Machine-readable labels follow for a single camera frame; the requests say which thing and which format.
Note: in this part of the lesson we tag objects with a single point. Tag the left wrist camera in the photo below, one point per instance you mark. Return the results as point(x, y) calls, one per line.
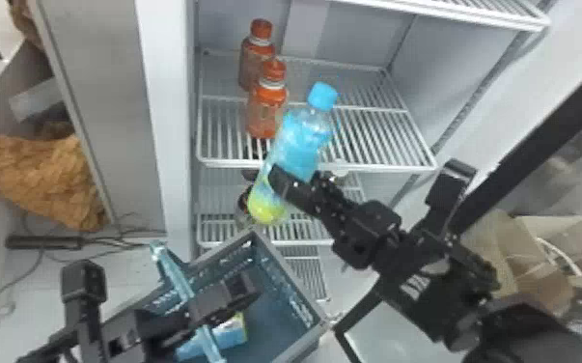
point(84, 281)

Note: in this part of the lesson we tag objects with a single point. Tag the blue basket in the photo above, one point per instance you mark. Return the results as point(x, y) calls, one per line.
point(280, 309)

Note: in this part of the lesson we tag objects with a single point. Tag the black power strip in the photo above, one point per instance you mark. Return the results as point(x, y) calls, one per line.
point(42, 242)

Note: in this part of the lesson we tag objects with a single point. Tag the blue snack packet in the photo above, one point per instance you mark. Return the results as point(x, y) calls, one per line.
point(230, 332)

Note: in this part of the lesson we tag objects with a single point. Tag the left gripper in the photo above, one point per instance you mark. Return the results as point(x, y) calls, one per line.
point(126, 339)

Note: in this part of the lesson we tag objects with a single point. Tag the orange bottle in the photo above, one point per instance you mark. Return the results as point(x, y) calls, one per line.
point(254, 55)
point(266, 109)

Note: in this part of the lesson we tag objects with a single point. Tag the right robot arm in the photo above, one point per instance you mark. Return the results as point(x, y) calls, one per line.
point(452, 299)

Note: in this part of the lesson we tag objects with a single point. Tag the cardboard box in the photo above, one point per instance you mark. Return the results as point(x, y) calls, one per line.
point(534, 258)

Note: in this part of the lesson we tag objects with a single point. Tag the brown cloth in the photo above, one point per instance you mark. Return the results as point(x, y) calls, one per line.
point(42, 177)

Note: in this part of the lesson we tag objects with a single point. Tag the blue bottle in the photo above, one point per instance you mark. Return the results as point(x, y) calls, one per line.
point(295, 144)

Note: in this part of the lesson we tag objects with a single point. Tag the white fridge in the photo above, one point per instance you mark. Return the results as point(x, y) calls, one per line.
point(169, 101)

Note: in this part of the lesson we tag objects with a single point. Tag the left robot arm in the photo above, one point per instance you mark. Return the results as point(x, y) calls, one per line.
point(47, 352)

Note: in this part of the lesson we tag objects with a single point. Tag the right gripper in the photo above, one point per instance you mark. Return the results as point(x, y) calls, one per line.
point(366, 233)

